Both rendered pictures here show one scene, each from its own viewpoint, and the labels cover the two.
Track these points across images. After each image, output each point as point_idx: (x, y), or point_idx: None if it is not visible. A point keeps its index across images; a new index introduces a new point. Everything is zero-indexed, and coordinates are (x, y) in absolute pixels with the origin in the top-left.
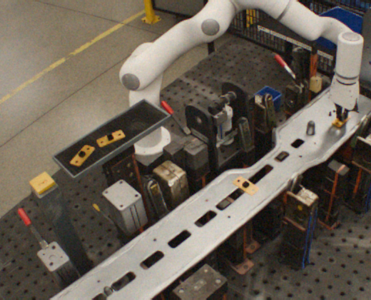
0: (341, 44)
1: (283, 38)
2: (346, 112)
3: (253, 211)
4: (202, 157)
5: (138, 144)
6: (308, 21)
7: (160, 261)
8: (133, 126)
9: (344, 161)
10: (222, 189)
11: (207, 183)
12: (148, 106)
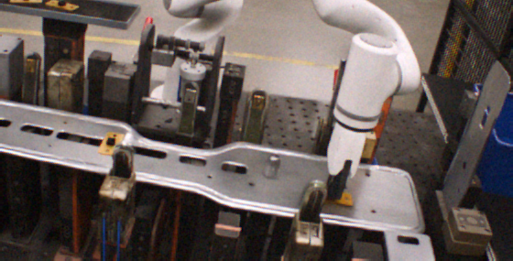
0: (351, 43)
1: (431, 103)
2: (332, 181)
3: (72, 162)
4: (118, 91)
5: (162, 95)
6: None
7: None
8: (91, 11)
9: None
10: (91, 128)
11: None
12: (132, 11)
